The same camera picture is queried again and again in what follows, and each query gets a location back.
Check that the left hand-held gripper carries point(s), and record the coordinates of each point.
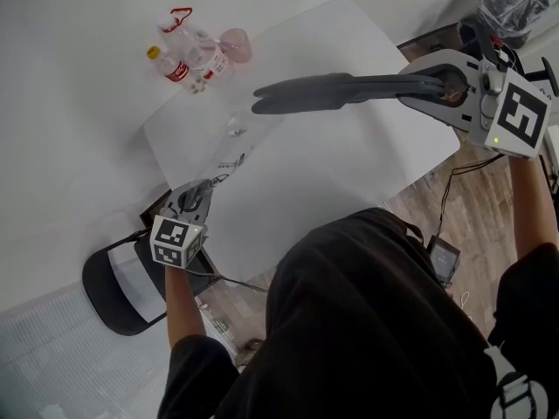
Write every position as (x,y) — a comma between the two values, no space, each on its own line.
(174,242)

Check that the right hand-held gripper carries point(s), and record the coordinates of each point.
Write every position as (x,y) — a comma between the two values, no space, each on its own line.
(519,116)

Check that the dark cloth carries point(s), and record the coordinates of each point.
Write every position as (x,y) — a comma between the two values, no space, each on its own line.
(236,155)

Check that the person's right forearm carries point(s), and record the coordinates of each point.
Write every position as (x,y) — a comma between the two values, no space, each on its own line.
(530,208)

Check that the person's left forearm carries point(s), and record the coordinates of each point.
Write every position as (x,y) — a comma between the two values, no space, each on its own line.
(181,304)

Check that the black office chair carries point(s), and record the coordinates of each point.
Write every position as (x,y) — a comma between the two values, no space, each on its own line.
(476,37)

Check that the clear plastic bag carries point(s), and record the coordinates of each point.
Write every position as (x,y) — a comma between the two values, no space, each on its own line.
(511,15)

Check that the black folding chair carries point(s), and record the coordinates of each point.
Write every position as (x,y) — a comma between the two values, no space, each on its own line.
(109,295)

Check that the small bottle with yellow cap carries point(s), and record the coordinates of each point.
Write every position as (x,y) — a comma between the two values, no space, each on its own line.
(177,72)

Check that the brown mottled lump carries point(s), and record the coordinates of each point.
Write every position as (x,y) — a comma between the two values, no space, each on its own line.
(249,352)

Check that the pink plastic cup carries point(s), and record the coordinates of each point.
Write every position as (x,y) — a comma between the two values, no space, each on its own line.
(238,46)

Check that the black battery pack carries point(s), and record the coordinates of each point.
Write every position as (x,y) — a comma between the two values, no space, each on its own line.
(444,260)

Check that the person in dark t-shirt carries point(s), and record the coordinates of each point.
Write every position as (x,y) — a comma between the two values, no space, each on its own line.
(358,321)

